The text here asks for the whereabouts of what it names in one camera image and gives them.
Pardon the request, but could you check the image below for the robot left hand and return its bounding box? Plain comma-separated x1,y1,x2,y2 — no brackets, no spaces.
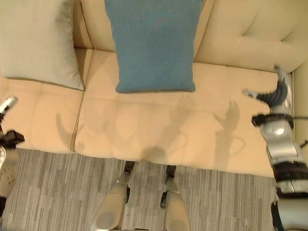
0,95,19,121

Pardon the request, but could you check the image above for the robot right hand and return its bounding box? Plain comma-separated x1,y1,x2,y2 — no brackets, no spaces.
242,63,293,114

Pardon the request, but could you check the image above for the cream leather sofa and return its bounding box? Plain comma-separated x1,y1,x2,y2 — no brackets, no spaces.
0,0,308,179

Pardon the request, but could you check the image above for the light grey cushion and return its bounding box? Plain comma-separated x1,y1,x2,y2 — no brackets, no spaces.
0,0,85,91

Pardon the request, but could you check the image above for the blue knitted cushion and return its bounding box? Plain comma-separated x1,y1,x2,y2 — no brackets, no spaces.
103,0,205,94

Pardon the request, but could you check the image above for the robot right silver leg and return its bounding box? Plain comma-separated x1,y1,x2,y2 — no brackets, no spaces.
160,164,192,231

